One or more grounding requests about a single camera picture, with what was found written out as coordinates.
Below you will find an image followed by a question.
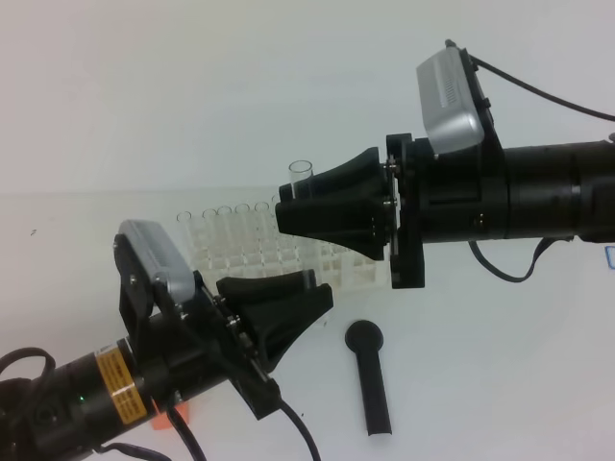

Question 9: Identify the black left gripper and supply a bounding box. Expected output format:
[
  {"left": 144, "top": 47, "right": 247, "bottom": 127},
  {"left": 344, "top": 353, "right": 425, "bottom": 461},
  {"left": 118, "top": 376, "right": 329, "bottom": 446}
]
[{"left": 148, "top": 268, "right": 335, "bottom": 419}]

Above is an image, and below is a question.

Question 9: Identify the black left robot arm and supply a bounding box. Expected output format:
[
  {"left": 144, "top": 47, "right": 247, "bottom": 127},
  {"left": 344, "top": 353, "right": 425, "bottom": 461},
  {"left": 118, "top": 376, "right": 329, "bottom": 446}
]
[{"left": 1, "top": 271, "right": 333, "bottom": 460}]

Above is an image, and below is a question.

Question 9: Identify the white plastic test tube rack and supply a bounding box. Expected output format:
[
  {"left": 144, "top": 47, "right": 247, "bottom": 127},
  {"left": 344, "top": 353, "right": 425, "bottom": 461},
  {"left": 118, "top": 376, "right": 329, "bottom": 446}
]
[{"left": 185, "top": 204, "right": 389, "bottom": 293}]

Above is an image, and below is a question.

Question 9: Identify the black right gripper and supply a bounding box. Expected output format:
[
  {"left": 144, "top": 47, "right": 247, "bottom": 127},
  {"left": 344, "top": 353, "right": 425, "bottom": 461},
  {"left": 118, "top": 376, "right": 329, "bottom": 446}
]
[{"left": 276, "top": 133, "right": 509, "bottom": 289}]

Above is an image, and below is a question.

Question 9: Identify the black right camera cable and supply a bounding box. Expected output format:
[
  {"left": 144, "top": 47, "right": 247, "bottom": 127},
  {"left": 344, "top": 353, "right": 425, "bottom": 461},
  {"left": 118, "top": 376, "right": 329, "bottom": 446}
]
[{"left": 444, "top": 38, "right": 615, "bottom": 284}]

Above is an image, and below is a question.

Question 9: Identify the clear glass test tube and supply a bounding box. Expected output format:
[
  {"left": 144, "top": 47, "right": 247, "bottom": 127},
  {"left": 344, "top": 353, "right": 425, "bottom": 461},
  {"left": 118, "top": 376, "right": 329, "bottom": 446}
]
[{"left": 288, "top": 159, "right": 323, "bottom": 286}]

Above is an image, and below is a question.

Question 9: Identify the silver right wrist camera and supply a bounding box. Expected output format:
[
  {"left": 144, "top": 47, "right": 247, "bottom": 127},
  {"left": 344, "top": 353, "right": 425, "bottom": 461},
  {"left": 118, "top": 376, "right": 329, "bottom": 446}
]
[{"left": 416, "top": 45, "right": 484, "bottom": 156}]

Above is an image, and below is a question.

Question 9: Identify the orange cube block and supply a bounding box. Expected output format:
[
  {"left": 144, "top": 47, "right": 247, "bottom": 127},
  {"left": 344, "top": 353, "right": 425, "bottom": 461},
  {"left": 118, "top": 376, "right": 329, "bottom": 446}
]
[{"left": 150, "top": 401, "right": 190, "bottom": 431}]

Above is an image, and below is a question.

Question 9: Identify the black plastic scoop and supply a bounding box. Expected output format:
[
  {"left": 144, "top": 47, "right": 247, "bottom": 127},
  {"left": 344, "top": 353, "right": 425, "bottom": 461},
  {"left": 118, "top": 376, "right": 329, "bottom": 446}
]
[{"left": 345, "top": 320, "right": 392, "bottom": 436}]

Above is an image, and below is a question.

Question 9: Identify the blue marking at table edge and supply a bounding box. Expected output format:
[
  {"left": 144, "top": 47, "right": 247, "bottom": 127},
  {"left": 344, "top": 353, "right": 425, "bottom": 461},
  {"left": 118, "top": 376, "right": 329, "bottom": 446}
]
[{"left": 604, "top": 245, "right": 615, "bottom": 270}]

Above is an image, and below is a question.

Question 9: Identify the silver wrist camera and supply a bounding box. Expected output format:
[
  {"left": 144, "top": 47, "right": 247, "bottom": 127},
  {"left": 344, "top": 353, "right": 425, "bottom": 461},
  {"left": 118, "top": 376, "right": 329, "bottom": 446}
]
[
  {"left": 114, "top": 219, "right": 196, "bottom": 303},
  {"left": 416, "top": 45, "right": 484, "bottom": 156}
]

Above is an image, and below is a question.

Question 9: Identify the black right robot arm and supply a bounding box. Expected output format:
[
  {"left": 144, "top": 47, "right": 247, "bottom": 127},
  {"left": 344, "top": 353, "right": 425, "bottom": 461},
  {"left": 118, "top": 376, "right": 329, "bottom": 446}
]
[{"left": 275, "top": 133, "right": 614, "bottom": 289}]

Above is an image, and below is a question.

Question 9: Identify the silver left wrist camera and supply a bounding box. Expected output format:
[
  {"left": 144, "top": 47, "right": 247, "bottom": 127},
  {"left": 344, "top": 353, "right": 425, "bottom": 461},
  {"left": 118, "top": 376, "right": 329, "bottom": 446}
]
[{"left": 114, "top": 219, "right": 196, "bottom": 303}]

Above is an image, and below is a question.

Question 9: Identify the clear test tube in rack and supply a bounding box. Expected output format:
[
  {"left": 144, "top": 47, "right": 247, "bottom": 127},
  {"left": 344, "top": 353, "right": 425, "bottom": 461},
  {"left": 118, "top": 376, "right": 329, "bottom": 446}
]
[
  {"left": 202, "top": 208, "right": 218, "bottom": 247},
  {"left": 255, "top": 202, "right": 271, "bottom": 252},
  {"left": 216, "top": 206, "right": 233, "bottom": 247},
  {"left": 176, "top": 210, "right": 193, "bottom": 238},
  {"left": 234, "top": 203, "right": 251, "bottom": 253}
]

